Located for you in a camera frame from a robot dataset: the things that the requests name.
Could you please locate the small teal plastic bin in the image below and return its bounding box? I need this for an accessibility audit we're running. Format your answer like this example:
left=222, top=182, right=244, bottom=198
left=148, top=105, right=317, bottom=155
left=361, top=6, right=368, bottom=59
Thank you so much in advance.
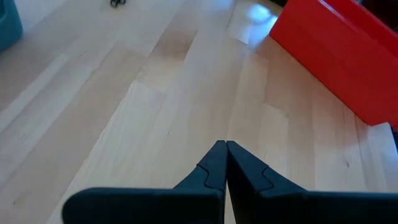
left=0, top=0, right=24, bottom=53

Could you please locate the long red plastic bin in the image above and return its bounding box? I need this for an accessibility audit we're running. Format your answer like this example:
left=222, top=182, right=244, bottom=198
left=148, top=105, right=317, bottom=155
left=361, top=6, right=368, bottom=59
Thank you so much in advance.
left=268, top=0, right=398, bottom=128

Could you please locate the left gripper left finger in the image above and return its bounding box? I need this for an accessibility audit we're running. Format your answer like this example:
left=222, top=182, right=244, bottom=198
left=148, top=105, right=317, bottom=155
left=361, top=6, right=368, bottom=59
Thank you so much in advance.
left=172, top=139, right=229, bottom=192

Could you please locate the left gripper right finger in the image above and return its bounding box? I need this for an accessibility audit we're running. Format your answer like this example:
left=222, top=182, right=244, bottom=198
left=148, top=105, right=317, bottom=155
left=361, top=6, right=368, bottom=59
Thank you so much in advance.
left=226, top=140, right=309, bottom=224

